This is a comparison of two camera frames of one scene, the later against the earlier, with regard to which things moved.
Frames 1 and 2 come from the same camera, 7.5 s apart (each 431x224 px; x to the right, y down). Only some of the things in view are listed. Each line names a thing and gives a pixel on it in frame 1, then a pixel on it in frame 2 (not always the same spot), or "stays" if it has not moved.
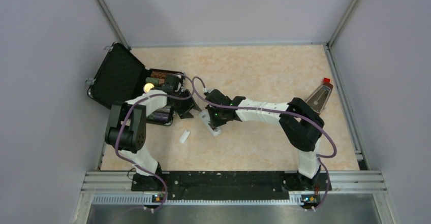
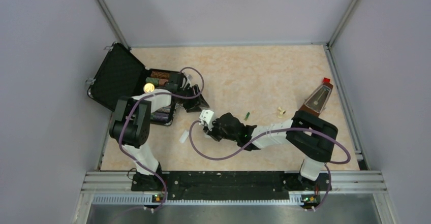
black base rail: [231, 185] stays
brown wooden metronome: [318, 99] stays
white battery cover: [184, 136] stays
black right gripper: [214, 123] -> [212, 133]
